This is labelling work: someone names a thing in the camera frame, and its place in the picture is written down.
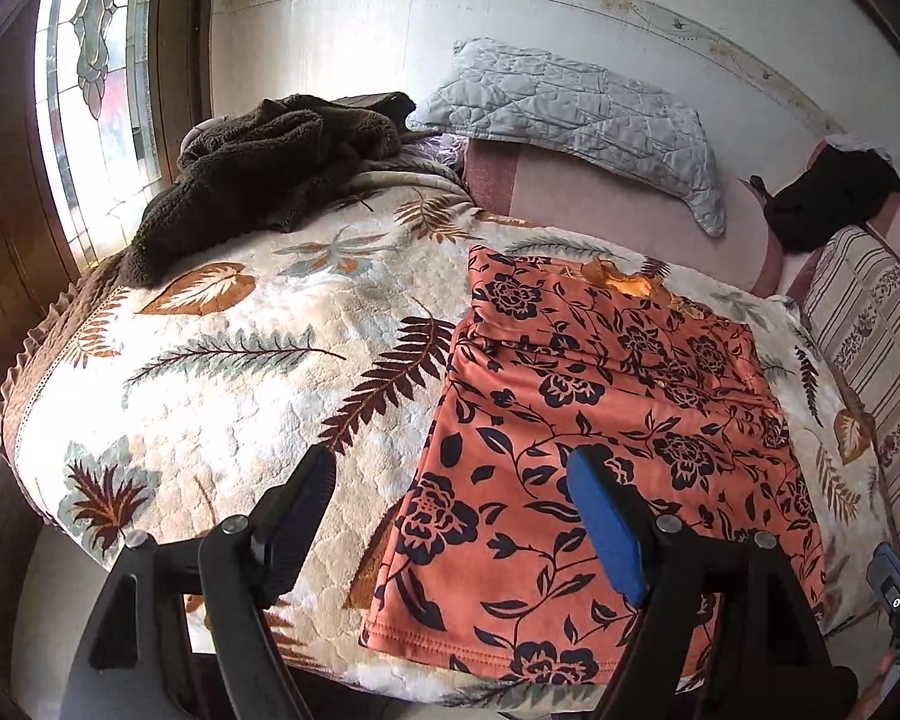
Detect stained glass window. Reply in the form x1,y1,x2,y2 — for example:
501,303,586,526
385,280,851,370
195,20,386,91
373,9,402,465
34,0,164,265

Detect dark brown fleece garment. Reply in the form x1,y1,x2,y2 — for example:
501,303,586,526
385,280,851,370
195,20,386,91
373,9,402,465
124,91,419,287

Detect orange floral garment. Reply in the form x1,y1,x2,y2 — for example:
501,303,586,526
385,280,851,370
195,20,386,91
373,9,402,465
360,244,827,687

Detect grey quilted pillow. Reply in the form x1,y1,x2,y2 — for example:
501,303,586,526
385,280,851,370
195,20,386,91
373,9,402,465
406,37,727,237

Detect wooden window frame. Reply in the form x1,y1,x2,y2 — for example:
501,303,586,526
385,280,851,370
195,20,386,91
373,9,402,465
0,0,218,361

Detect leaf print fleece blanket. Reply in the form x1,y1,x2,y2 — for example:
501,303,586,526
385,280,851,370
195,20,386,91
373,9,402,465
0,169,897,706

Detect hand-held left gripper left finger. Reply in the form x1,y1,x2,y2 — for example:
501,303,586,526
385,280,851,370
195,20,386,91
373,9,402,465
67,446,338,720

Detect purple cloth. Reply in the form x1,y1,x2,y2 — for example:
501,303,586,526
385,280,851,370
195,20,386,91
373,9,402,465
396,131,467,182

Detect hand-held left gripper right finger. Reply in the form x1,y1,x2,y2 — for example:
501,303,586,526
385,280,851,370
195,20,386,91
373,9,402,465
566,446,860,720

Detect striped cushion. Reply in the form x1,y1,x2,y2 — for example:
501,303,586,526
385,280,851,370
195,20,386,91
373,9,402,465
801,223,900,563

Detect black cloth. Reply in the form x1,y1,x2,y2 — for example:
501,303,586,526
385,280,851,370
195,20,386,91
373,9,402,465
750,144,900,254

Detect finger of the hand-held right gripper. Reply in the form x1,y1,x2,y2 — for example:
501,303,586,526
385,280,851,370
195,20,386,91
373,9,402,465
866,540,900,627

